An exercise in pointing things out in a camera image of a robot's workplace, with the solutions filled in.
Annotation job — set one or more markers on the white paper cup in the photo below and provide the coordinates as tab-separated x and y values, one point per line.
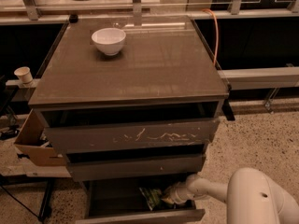
24	75

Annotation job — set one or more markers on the cardboard box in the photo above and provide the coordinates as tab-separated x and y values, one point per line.
33	143

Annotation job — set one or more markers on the grey drawer cabinet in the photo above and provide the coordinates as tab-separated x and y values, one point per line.
164	61

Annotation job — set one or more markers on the green jalapeno chip bag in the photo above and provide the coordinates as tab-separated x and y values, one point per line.
155	199

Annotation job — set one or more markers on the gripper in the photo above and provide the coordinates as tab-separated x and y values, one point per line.
178	192

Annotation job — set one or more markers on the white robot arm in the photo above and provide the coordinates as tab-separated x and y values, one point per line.
251	197

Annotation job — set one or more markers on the black stand leg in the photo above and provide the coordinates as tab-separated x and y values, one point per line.
45	209

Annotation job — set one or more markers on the white ceramic bowl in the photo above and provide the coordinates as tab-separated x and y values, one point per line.
109	41

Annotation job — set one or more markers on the grey drawer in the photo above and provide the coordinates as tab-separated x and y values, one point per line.
131	127
136	162
120	201

